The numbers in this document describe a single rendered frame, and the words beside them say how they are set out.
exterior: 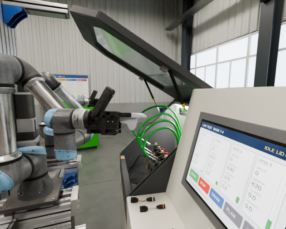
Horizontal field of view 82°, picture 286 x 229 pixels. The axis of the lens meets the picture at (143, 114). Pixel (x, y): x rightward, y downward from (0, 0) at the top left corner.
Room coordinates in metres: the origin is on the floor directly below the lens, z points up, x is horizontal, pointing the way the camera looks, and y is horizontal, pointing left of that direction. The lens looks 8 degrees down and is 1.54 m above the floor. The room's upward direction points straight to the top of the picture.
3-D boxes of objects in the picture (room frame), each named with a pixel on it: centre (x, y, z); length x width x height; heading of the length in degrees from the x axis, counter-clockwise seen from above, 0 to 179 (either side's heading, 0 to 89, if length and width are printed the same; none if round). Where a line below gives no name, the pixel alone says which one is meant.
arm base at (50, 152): (1.23, 0.70, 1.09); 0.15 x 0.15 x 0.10
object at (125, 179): (1.16, 0.13, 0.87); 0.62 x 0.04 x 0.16; 11
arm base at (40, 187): (0.77, 0.54, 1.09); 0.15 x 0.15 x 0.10
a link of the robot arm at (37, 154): (0.76, 0.54, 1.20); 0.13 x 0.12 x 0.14; 173
